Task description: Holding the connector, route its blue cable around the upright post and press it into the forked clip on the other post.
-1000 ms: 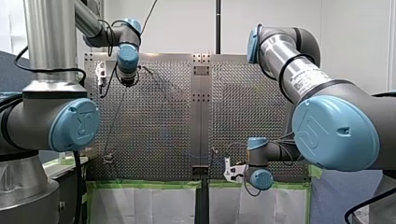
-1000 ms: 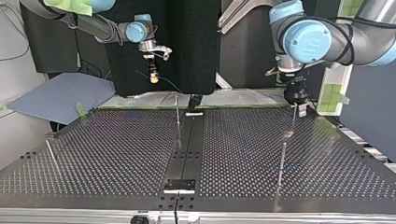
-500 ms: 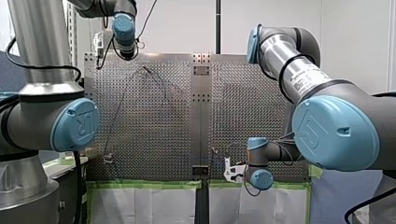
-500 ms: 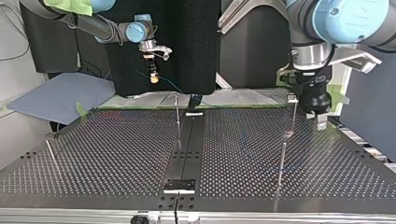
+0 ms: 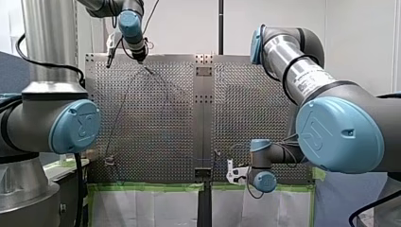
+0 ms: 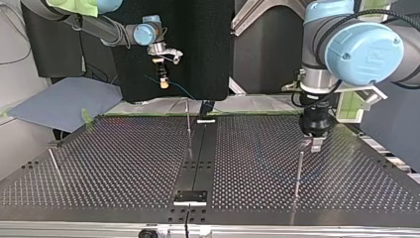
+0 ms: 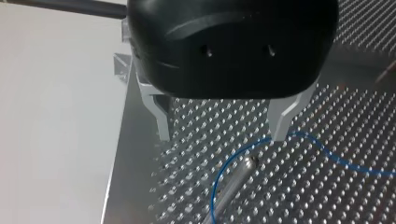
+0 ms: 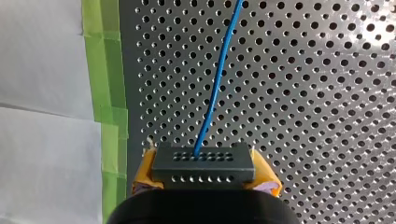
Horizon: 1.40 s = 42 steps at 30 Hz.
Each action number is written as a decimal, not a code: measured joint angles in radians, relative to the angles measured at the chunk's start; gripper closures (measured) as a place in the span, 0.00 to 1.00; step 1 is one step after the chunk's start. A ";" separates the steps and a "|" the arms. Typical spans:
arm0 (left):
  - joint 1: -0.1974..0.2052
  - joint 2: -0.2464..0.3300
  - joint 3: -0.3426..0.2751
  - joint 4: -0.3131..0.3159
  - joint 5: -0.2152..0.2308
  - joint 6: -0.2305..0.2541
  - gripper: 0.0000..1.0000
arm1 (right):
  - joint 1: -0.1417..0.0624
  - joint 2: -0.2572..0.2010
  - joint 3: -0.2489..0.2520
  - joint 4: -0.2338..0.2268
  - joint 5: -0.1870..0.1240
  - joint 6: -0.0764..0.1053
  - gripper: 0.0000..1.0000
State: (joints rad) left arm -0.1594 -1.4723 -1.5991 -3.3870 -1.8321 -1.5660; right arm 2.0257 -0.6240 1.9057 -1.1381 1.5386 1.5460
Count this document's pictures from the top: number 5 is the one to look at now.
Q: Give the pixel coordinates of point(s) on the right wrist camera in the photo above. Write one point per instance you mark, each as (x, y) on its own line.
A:
(234, 171)

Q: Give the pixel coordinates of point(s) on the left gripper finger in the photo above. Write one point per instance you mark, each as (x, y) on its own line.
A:
(143, 64)

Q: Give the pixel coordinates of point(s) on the black upright pole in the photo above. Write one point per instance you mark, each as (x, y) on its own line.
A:
(221, 26)

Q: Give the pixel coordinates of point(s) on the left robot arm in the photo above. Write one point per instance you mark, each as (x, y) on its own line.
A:
(47, 121)

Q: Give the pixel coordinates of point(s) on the black panel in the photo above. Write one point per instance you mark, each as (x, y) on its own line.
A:
(64, 201)

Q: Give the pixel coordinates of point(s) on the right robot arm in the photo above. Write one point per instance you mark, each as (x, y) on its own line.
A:
(340, 132)

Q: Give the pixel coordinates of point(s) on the grey board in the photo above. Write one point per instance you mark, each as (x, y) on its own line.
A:
(343, 201)

